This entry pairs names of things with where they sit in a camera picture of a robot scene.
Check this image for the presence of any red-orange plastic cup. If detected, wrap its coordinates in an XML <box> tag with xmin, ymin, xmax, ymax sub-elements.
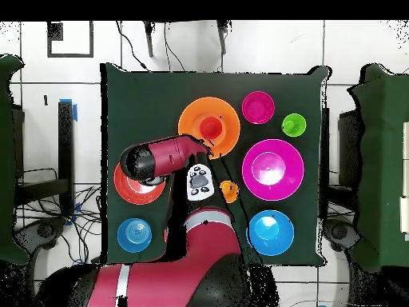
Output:
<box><xmin>199</xmin><ymin>116</ymin><xmax>224</xmax><ymax>140</ymax></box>

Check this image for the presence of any orange plastic cup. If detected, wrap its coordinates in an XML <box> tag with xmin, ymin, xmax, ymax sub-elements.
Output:
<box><xmin>219</xmin><ymin>180</ymin><xmax>240</xmax><ymax>205</ymax></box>

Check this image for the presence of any large orange bowl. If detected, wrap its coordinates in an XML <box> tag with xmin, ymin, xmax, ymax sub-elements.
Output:
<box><xmin>177</xmin><ymin>96</ymin><xmax>241</xmax><ymax>160</ymax></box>

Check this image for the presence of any large pink bowl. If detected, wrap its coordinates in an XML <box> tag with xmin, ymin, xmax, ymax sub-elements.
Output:
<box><xmin>241</xmin><ymin>138</ymin><xmax>305</xmax><ymax>201</ymax></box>

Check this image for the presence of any small crimson bowl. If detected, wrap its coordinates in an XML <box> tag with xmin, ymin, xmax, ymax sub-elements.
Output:
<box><xmin>241</xmin><ymin>90</ymin><xmax>276</xmax><ymax>125</ymax></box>

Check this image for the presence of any large blue bowl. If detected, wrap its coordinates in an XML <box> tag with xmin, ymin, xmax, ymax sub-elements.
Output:
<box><xmin>245</xmin><ymin>209</ymin><xmax>296</xmax><ymax>257</ymax></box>

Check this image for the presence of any dark green tablecloth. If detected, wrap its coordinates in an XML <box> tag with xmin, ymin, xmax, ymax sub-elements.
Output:
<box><xmin>100</xmin><ymin>62</ymin><xmax>332</xmax><ymax>267</ymax></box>

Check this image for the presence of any small translucent blue bowl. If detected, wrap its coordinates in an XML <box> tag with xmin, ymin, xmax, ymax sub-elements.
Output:
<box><xmin>117</xmin><ymin>217</ymin><xmax>153</xmax><ymax>253</ymax></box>

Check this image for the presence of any green plastic cup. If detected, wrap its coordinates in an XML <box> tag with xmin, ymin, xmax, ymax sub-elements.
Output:
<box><xmin>280</xmin><ymin>113</ymin><xmax>308</xmax><ymax>138</ymax></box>

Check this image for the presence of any black tripod leg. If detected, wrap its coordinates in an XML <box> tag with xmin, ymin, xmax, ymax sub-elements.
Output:
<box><xmin>216</xmin><ymin>21</ymin><xmax>228</xmax><ymax>55</ymax></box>
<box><xmin>142</xmin><ymin>21</ymin><xmax>155</xmax><ymax>58</ymax></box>

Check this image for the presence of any black stand with blue tape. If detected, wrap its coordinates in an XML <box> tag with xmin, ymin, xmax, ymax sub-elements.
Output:
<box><xmin>14</xmin><ymin>98</ymin><xmax>78</xmax><ymax>218</ymax></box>

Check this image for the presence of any green cloth side table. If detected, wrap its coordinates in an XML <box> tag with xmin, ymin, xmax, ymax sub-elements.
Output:
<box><xmin>347</xmin><ymin>63</ymin><xmax>409</xmax><ymax>273</ymax></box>
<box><xmin>0</xmin><ymin>54</ymin><xmax>30</xmax><ymax>265</ymax></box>

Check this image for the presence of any thin black cable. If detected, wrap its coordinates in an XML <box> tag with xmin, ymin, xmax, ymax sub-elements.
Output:
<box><xmin>163</xmin><ymin>22</ymin><xmax>186</xmax><ymax>72</ymax></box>
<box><xmin>115</xmin><ymin>21</ymin><xmax>149</xmax><ymax>72</ymax></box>

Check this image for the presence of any tangle of cables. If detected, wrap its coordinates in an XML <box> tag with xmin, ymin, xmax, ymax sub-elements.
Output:
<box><xmin>15</xmin><ymin>185</ymin><xmax>102</xmax><ymax>265</ymax></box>

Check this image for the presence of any black square frame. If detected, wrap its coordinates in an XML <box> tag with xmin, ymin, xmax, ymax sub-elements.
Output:
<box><xmin>46</xmin><ymin>21</ymin><xmax>94</xmax><ymax>58</ymax></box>

